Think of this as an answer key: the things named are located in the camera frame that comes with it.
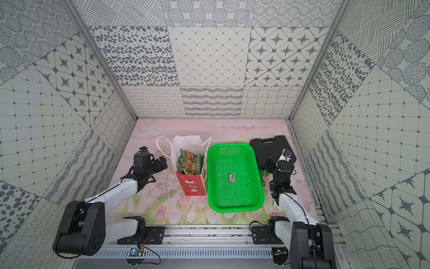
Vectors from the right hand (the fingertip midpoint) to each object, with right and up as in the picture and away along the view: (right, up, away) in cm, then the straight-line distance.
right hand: (277, 160), depth 87 cm
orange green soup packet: (-47, -1, -2) cm, 47 cm away
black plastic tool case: (+1, +4, +16) cm, 17 cm away
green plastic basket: (-16, -17, -1) cm, 24 cm away
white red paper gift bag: (-43, -9, -13) cm, 46 cm away
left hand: (-66, 0, +3) cm, 66 cm away
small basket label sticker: (-25, -11, +4) cm, 27 cm away
